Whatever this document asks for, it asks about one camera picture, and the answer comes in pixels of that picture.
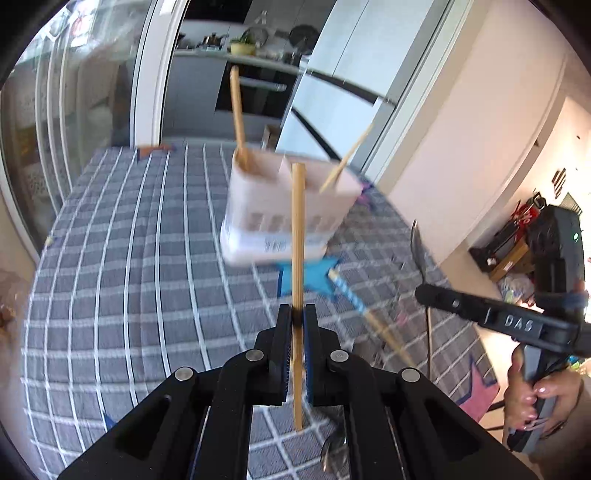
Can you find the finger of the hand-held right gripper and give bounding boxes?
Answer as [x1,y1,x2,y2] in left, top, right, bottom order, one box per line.
[414,283,591,359]

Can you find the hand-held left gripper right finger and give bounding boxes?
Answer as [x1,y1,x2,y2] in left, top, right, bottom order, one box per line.
[302,304,539,480]

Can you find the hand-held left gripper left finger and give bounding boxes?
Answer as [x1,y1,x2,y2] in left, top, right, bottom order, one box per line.
[58,304,295,480]

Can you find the blue white patterned chopstick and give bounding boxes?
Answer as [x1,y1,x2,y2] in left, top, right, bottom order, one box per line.
[328,270,417,368]

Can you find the beige plastic utensil holder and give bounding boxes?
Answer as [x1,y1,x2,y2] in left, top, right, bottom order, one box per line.
[219,148,363,268]

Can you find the person's right hand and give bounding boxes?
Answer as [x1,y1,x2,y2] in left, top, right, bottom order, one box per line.
[502,344,591,437]

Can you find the cardboard box with black tray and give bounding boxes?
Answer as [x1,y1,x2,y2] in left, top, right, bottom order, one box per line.
[468,225,533,283]

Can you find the grey checked tablecloth with stars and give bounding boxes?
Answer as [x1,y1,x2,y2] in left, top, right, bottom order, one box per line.
[21,141,502,480]

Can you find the white refrigerator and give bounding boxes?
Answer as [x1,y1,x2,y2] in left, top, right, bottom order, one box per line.
[274,0,454,172]

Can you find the black built-in oven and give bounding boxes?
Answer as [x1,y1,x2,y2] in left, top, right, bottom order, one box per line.
[214,65,297,117]

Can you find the grey kitchen counter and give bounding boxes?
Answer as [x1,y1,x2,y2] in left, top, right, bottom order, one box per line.
[172,47,306,75]

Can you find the metal pot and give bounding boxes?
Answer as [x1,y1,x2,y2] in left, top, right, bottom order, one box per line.
[198,31,230,51]

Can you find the glass sliding door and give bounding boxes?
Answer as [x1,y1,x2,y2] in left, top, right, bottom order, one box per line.
[0,0,155,261]

